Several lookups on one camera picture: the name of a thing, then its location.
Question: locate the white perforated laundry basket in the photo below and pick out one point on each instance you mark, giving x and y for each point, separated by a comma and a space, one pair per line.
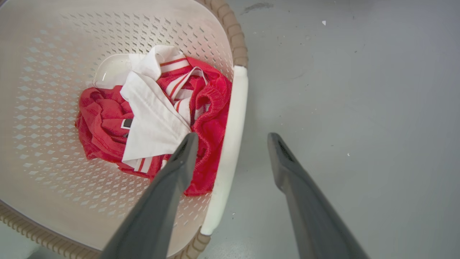
57, 126

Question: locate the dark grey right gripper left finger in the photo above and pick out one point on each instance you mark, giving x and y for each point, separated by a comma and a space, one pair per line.
158, 208

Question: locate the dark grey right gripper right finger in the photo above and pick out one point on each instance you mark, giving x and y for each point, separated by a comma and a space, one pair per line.
309, 208

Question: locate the red and white garment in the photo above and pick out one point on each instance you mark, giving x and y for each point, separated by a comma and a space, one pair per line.
151, 115

